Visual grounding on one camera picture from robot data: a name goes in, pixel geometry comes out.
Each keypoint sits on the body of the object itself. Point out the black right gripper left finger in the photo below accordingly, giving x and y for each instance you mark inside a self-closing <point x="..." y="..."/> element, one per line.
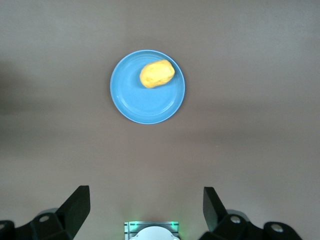
<point x="75" y="210"/>

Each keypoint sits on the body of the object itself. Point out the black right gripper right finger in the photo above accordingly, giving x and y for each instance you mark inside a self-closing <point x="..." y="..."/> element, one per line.
<point x="215" y="212"/>

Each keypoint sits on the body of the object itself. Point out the yellow potato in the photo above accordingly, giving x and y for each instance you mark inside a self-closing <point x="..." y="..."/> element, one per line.
<point x="157" y="74"/>

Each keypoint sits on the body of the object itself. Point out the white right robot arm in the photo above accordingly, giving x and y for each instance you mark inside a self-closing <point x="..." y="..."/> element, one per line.
<point x="156" y="233"/>

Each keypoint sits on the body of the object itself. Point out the brown table cover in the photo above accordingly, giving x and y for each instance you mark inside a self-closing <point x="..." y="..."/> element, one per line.
<point x="250" y="100"/>

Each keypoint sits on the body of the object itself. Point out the blue round plate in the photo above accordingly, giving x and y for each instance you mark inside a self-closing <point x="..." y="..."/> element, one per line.
<point x="140" y="105"/>

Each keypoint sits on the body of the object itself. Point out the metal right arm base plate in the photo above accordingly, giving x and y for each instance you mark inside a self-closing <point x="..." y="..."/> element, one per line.
<point x="128" y="228"/>

